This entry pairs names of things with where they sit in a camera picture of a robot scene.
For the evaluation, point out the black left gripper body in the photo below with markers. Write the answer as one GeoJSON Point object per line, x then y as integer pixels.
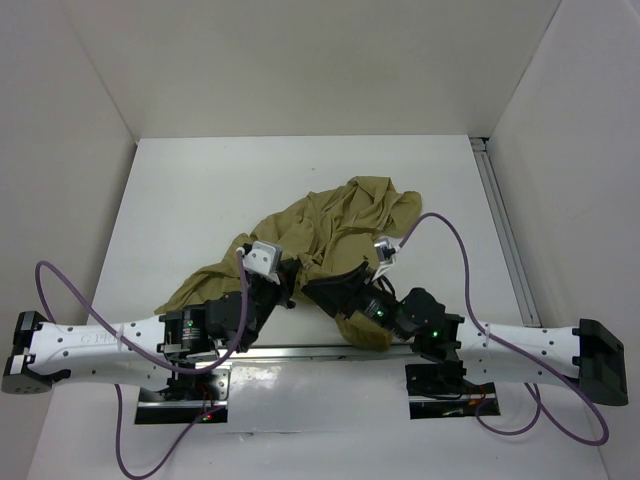
{"type": "Point", "coordinates": [266, 296]}

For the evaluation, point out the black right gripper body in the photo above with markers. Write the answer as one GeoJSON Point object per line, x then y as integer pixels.
{"type": "Point", "coordinates": [374, 302]}

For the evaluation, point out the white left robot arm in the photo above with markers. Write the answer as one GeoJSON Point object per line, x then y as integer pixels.
{"type": "Point", "coordinates": [165, 353]}

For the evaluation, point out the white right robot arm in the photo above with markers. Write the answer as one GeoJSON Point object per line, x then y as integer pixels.
{"type": "Point", "coordinates": [588, 356]}

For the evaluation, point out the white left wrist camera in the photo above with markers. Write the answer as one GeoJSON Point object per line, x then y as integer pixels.
{"type": "Point", "coordinates": [263, 258]}

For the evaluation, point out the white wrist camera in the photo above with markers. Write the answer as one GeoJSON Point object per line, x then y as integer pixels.
{"type": "Point", "coordinates": [386, 252]}
{"type": "Point", "coordinates": [263, 258]}

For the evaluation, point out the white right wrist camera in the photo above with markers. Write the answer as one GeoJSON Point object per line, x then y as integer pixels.
{"type": "Point", "coordinates": [386, 252]}

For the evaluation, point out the aluminium rail front edge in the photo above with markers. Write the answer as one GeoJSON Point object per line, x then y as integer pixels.
{"type": "Point", "coordinates": [317, 353]}

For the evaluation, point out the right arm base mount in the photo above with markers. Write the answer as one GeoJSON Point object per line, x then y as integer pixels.
{"type": "Point", "coordinates": [432, 397]}

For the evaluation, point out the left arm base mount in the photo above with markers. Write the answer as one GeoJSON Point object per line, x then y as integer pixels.
{"type": "Point", "coordinates": [206, 395]}

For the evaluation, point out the aluminium rail right side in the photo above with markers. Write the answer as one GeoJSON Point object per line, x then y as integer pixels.
{"type": "Point", "coordinates": [497, 206]}

